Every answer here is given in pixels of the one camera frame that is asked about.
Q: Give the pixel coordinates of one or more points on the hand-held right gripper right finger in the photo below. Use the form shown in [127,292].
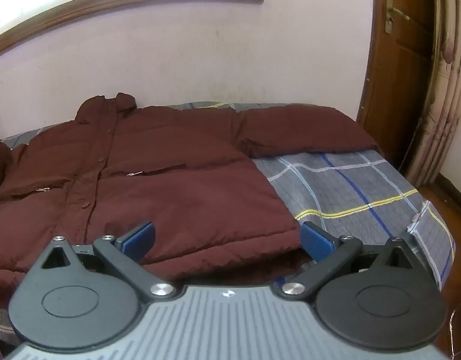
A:
[316,240]

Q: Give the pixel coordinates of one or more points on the maroon puffer jacket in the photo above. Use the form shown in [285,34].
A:
[178,195]

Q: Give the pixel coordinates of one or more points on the beige patterned curtain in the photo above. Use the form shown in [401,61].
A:
[452,82]

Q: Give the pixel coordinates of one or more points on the grey plaid bed sheet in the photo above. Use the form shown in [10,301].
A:
[346,187]

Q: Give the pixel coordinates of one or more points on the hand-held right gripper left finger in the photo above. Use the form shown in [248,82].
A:
[139,240]

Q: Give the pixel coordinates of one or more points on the brown wooden door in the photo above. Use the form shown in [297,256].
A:
[399,82]

